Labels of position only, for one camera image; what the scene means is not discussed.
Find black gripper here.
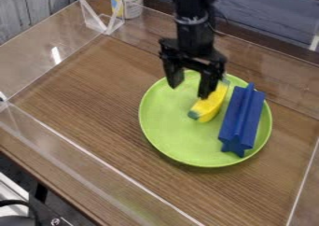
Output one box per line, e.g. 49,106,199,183
157,18,229,100

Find yellow toy banana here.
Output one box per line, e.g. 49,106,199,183
187,80,231,122

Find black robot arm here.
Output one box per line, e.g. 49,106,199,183
159,0,227,99

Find green round plate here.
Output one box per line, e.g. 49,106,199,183
139,70,272,167

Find blue star-shaped block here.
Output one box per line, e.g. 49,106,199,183
217,83,265,158

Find black device with knob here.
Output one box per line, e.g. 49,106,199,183
28,195,97,226

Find clear acrylic enclosure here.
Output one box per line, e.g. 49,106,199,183
0,0,319,226

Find black cable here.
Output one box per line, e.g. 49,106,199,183
0,200,41,226

